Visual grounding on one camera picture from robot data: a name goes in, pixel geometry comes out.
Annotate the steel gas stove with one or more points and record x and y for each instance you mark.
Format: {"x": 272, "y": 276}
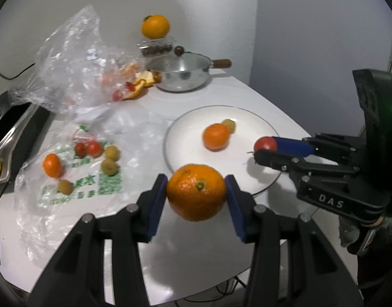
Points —
{"x": 17, "y": 124}

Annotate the orange peel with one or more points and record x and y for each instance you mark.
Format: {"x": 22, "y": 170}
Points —
{"x": 144, "y": 80}

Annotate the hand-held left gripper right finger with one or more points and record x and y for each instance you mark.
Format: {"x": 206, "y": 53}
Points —
{"x": 236, "y": 212}

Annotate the crumpled clear plastic bag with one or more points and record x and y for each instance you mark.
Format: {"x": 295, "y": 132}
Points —
{"x": 65, "y": 64}

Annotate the tan longan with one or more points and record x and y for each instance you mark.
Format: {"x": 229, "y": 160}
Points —
{"x": 112, "y": 152}

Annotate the small mandarin orange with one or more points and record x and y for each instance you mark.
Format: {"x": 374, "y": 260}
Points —
{"x": 53, "y": 165}

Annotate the stainless steel pot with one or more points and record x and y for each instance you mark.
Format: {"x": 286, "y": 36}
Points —
{"x": 183, "y": 82}

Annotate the white round plate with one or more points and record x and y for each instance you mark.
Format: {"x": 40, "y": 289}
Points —
{"x": 189, "y": 140}

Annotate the red cherry tomato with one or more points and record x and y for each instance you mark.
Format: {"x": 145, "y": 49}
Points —
{"x": 80, "y": 149}
{"x": 130, "y": 86}
{"x": 264, "y": 144}
{"x": 116, "y": 95}
{"x": 94, "y": 149}

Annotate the orange with green stem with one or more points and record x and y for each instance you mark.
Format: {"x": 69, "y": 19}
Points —
{"x": 155, "y": 26}

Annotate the large mandarin orange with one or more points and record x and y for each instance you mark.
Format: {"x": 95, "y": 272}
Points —
{"x": 196, "y": 195}

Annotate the person's right forearm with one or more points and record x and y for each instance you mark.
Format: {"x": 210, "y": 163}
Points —
{"x": 381, "y": 255}

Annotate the green printed plastic bag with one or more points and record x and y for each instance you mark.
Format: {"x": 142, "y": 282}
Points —
{"x": 87, "y": 204}

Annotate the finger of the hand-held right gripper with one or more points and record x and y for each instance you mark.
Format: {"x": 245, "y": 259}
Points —
{"x": 292, "y": 146}
{"x": 279, "y": 162}

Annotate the small kiwi on plate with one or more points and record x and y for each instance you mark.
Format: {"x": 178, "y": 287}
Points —
{"x": 229, "y": 125}

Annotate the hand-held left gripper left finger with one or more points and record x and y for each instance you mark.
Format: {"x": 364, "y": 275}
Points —
{"x": 156, "y": 209}

